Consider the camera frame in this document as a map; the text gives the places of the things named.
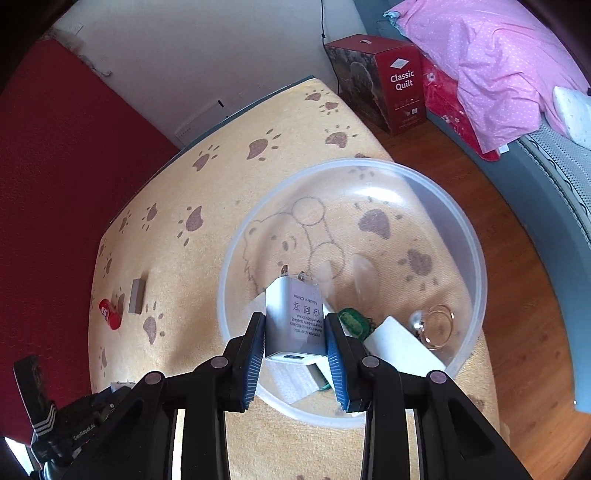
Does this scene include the white charger plug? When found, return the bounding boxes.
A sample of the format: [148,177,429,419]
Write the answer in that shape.
[264,264,328,366]

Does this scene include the small brown block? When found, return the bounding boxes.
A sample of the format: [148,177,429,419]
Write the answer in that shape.
[128,278,147,316]

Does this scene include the dark red quilt box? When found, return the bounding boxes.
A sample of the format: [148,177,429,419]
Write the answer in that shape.
[324,34,428,136]

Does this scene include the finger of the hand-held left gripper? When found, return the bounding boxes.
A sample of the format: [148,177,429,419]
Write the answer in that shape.
[13,355,58,439]

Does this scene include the green and white box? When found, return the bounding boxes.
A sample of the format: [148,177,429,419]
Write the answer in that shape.
[337,307,448,376]

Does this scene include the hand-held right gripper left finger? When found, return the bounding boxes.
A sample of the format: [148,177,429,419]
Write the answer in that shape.
[60,312,267,480]

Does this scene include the red floral cloth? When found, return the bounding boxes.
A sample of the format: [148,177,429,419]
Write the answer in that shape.
[421,55,502,162]

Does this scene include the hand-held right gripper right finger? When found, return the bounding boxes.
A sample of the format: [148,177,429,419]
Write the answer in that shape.
[324,313,532,480]

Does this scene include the black power cable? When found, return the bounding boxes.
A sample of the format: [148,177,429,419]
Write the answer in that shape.
[321,0,343,95]

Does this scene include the grey bed frame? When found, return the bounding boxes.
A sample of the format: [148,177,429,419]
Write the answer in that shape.
[379,18,591,333]

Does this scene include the clear plastic bowl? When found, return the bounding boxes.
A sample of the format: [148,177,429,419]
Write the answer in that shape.
[217,158,488,418]

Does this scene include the red candy tube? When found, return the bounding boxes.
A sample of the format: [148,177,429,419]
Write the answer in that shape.
[99,298,122,332]

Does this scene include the yellow paw print blanket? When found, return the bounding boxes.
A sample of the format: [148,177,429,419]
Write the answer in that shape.
[88,78,499,480]

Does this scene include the pink dotted blanket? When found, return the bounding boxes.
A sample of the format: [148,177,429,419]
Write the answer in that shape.
[383,0,591,154]

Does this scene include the white pillow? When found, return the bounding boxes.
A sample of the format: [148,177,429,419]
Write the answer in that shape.
[553,86,591,149]

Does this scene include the metal key ring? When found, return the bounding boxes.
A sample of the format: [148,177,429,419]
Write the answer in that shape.
[410,305,455,348]

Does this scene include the red wavy-stitched cloth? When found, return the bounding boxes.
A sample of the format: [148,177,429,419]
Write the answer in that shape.
[0,41,181,444]

